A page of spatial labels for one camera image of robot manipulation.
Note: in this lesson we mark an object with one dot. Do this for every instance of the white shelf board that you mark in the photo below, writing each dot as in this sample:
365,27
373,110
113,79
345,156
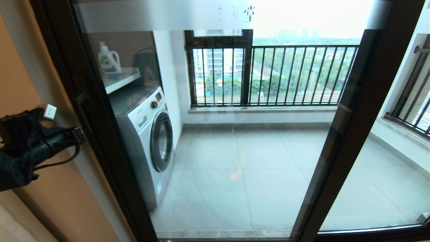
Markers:
120,79

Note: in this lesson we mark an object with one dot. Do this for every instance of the black metal balcony railing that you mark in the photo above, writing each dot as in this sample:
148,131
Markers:
302,46
408,94

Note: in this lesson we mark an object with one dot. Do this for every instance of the white detergent bottle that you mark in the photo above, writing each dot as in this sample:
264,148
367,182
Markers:
109,60

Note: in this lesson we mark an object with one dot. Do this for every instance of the black window frame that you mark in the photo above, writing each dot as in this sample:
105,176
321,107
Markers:
247,67

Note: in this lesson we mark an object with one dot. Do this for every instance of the dark framed glass door panel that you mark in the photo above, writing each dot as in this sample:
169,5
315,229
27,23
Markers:
328,144

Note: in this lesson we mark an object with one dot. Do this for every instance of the dark framed sliding glass door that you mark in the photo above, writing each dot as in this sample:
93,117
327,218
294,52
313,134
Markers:
82,67

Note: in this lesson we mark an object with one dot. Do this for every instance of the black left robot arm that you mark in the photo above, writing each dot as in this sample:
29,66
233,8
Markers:
13,171

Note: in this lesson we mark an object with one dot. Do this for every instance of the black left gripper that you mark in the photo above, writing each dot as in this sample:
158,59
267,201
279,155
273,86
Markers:
50,146

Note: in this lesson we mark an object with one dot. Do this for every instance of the brown cabinet back panel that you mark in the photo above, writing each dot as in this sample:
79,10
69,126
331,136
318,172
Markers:
134,43

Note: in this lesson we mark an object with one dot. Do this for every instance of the white front-load washing machine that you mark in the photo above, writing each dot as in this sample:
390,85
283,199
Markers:
147,134

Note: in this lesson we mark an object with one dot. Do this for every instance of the grey stone window sill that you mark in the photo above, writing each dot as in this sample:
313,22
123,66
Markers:
262,110
396,129

